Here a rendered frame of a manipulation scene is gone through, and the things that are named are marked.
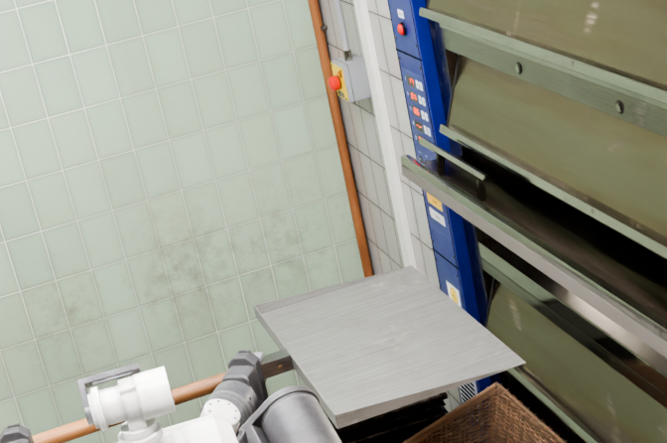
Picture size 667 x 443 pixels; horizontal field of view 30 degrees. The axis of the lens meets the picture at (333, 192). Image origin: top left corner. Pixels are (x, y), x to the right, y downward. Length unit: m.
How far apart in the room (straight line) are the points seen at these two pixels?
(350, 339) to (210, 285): 1.24
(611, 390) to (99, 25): 1.70
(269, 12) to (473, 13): 1.14
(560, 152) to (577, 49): 0.26
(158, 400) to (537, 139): 0.95
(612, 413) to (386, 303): 0.50
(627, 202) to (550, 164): 0.27
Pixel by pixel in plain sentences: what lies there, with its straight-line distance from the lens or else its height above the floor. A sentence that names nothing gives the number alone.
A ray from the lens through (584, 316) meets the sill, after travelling 2.43.
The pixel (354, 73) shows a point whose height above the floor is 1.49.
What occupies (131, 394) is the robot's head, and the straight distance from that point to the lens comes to 1.76.
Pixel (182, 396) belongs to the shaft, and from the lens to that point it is 2.35.
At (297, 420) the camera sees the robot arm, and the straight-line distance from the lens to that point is 1.79.
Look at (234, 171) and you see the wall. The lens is 3.55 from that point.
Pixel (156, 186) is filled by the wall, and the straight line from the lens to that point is 3.51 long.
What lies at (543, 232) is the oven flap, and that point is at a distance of 2.25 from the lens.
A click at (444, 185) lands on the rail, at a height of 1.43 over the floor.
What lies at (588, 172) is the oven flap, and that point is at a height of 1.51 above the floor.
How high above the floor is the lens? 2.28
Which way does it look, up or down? 19 degrees down
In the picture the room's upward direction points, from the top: 12 degrees counter-clockwise
